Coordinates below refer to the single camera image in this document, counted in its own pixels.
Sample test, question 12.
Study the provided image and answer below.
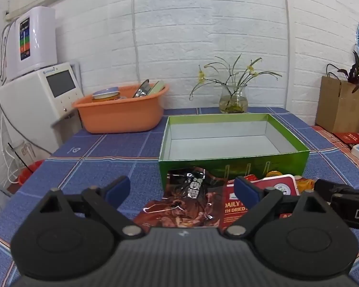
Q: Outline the red booklet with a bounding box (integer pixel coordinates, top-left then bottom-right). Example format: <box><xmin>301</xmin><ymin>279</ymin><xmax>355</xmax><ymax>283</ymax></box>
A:
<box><xmin>332</xmin><ymin>132</ymin><xmax>359</xmax><ymax>144</ymax></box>

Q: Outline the brown paper bag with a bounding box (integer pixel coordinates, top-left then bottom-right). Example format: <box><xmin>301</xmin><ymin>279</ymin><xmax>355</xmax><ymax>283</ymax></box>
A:
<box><xmin>315</xmin><ymin>76</ymin><xmax>359</xmax><ymax>134</ymax></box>

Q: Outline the orange plastic basin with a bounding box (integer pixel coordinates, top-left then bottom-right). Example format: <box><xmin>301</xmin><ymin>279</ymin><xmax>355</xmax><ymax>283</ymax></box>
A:
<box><xmin>72</xmin><ymin>84</ymin><xmax>170</xmax><ymax>134</ymax></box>

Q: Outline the dark red-leaved plant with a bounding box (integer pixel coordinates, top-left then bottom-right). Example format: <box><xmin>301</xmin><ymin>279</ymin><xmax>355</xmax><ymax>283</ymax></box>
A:
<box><xmin>326</xmin><ymin>51</ymin><xmax>359</xmax><ymax>97</ymax></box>

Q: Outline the dark brown snack packet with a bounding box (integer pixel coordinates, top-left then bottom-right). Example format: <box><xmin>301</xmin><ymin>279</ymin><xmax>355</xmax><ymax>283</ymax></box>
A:
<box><xmin>134</xmin><ymin>167</ymin><xmax>228</xmax><ymax>230</ymax></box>

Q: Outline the white red-edged snack box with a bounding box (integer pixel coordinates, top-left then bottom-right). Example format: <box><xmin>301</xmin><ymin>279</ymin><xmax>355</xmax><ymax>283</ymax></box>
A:
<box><xmin>251</xmin><ymin>174</ymin><xmax>298</xmax><ymax>197</ymax></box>

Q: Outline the red bucket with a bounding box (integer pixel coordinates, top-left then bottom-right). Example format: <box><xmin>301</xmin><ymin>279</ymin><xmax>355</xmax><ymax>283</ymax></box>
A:
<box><xmin>18</xmin><ymin>160</ymin><xmax>45</xmax><ymax>186</ymax></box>

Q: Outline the pale green plate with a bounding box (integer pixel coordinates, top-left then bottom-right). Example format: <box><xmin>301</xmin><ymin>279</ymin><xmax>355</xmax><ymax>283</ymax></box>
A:
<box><xmin>148</xmin><ymin>80</ymin><xmax>166</xmax><ymax>95</ymax></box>

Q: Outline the blue checked tablecloth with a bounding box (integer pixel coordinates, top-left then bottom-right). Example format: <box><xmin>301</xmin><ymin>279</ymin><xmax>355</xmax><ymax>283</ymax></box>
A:
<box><xmin>0</xmin><ymin>107</ymin><xmax>359</xmax><ymax>287</ymax></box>

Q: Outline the red dried fruit packet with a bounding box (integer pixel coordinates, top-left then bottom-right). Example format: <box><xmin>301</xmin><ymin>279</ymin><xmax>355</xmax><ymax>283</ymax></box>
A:
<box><xmin>218</xmin><ymin>185</ymin><xmax>294</xmax><ymax>240</ymax></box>

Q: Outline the white wall cable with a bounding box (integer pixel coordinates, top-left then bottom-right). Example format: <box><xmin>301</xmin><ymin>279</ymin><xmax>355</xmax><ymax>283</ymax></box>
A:
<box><xmin>130</xmin><ymin>0</ymin><xmax>139</xmax><ymax>109</ymax></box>

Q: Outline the green cardboard box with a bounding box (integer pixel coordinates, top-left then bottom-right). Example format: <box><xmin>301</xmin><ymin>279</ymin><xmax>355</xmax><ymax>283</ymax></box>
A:
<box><xmin>158</xmin><ymin>113</ymin><xmax>310</xmax><ymax>190</ymax></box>

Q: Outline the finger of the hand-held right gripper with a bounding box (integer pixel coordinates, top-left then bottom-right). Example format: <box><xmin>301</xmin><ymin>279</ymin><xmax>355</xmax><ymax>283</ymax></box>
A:
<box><xmin>314</xmin><ymin>179</ymin><xmax>359</xmax><ymax>204</ymax></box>

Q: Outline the metal bowl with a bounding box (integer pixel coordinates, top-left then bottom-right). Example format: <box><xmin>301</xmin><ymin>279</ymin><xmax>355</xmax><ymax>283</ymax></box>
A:
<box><xmin>132</xmin><ymin>79</ymin><xmax>150</xmax><ymax>98</ymax></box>

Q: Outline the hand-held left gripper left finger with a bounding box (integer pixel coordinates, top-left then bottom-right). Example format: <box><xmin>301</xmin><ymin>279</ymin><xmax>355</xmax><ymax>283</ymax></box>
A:
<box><xmin>38</xmin><ymin>176</ymin><xmax>145</xmax><ymax>240</ymax></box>

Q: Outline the glass vase with plant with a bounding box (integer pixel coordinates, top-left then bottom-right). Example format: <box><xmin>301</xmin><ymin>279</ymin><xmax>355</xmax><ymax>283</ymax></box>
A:
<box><xmin>189</xmin><ymin>53</ymin><xmax>282</xmax><ymax>102</ymax></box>

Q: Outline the blue-rimmed bowl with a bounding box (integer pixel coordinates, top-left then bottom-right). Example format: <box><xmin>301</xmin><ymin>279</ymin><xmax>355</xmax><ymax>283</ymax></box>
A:
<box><xmin>92</xmin><ymin>87</ymin><xmax>121</xmax><ymax>100</ymax></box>

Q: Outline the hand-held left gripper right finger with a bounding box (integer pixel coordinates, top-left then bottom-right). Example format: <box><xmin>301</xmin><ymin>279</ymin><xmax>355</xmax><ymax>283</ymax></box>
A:
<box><xmin>224</xmin><ymin>176</ymin><xmax>330</xmax><ymax>240</ymax></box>

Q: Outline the white water purifier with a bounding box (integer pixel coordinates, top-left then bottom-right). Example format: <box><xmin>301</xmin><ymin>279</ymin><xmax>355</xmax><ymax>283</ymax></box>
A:
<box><xmin>5</xmin><ymin>6</ymin><xmax>58</xmax><ymax>81</ymax></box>

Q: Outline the white appliance with screen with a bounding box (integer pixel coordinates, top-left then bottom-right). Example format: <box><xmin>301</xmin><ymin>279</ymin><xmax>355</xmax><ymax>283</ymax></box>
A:
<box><xmin>0</xmin><ymin>61</ymin><xmax>84</xmax><ymax>154</ymax></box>

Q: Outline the grey appliance hose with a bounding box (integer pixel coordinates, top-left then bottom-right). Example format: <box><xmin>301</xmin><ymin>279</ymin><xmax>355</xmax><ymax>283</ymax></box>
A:
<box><xmin>0</xmin><ymin>23</ymin><xmax>12</xmax><ymax>82</ymax></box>

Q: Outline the white wall pipe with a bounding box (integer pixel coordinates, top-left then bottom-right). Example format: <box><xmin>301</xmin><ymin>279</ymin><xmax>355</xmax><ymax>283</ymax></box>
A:
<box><xmin>282</xmin><ymin>0</ymin><xmax>297</xmax><ymax>109</ymax></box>

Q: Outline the orange snack packet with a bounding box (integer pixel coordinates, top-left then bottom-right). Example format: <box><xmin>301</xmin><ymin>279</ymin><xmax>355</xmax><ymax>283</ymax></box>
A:
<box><xmin>296</xmin><ymin>178</ymin><xmax>315</xmax><ymax>193</ymax></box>

